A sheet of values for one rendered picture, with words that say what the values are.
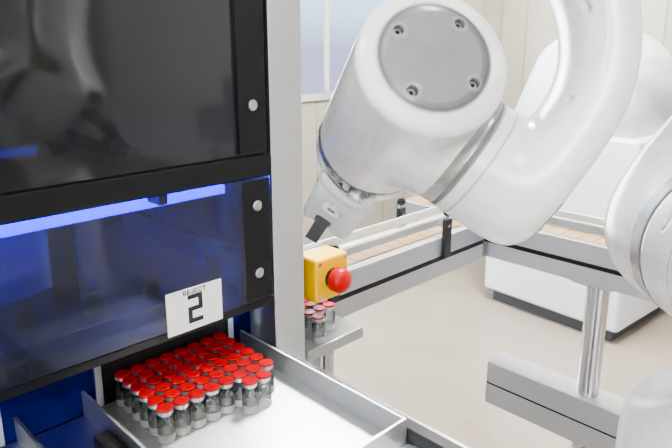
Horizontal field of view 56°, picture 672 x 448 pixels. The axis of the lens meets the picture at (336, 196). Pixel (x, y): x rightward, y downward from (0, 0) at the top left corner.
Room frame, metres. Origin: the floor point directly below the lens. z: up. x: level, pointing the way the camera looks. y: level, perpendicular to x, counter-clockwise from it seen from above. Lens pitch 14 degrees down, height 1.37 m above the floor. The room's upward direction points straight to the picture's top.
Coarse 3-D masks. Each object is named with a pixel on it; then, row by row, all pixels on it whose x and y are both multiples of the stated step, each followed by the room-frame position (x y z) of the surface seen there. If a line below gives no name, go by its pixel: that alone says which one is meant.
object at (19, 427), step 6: (18, 420) 0.68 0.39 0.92; (18, 426) 0.67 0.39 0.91; (24, 426) 0.66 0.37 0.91; (18, 432) 0.67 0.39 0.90; (24, 432) 0.66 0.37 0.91; (18, 438) 0.68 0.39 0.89; (24, 438) 0.66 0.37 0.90; (30, 438) 0.64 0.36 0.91; (12, 444) 0.68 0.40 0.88; (18, 444) 0.68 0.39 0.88; (24, 444) 0.66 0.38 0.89; (30, 444) 0.64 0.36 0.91; (36, 444) 0.63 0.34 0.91
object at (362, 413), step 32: (256, 352) 0.89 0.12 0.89; (288, 384) 0.81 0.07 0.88; (320, 384) 0.79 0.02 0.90; (96, 416) 0.71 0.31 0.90; (128, 416) 0.74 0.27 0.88; (224, 416) 0.74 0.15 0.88; (256, 416) 0.74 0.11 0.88; (288, 416) 0.74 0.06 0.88; (320, 416) 0.74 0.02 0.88; (352, 416) 0.74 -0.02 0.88; (384, 416) 0.70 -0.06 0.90
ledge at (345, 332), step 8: (336, 320) 1.03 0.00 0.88; (344, 320) 1.03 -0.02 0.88; (336, 328) 1.00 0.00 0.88; (344, 328) 1.00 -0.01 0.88; (352, 328) 1.00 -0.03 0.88; (360, 328) 1.00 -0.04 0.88; (328, 336) 0.97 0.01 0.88; (336, 336) 0.97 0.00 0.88; (344, 336) 0.97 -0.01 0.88; (352, 336) 0.99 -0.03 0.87; (360, 336) 1.00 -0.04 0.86; (312, 344) 0.94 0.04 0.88; (320, 344) 0.94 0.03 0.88; (328, 344) 0.95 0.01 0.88; (336, 344) 0.96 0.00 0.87; (344, 344) 0.97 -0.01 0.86; (312, 352) 0.92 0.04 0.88; (320, 352) 0.94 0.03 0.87; (328, 352) 0.95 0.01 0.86; (312, 360) 0.92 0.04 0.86
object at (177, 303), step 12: (192, 288) 0.77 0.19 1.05; (204, 288) 0.79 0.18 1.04; (216, 288) 0.80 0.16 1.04; (168, 300) 0.75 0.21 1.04; (180, 300) 0.76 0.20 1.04; (192, 300) 0.77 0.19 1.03; (204, 300) 0.78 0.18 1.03; (216, 300) 0.80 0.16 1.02; (168, 312) 0.75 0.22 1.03; (180, 312) 0.76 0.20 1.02; (204, 312) 0.78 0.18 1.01; (216, 312) 0.80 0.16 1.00; (168, 324) 0.75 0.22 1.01; (180, 324) 0.76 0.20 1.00; (192, 324) 0.77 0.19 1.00; (204, 324) 0.78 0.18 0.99; (168, 336) 0.75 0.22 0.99
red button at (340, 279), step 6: (336, 270) 0.93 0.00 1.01; (342, 270) 0.93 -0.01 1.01; (348, 270) 0.94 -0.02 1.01; (330, 276) 0.93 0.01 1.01; (336, 276) 0.92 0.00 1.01; (342, 276) 0.92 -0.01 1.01; (348, 276) 0.93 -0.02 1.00; (330, 282) 0.92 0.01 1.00; (336, 282) 0.92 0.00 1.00; (342, 282) 0.92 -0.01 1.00; (348, 282) 0.93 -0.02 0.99; (330, 288) 0.93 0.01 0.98; (336, 288) 0.92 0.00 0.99; (342, 288) 0.92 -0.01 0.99; (348, 288) 0.93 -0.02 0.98
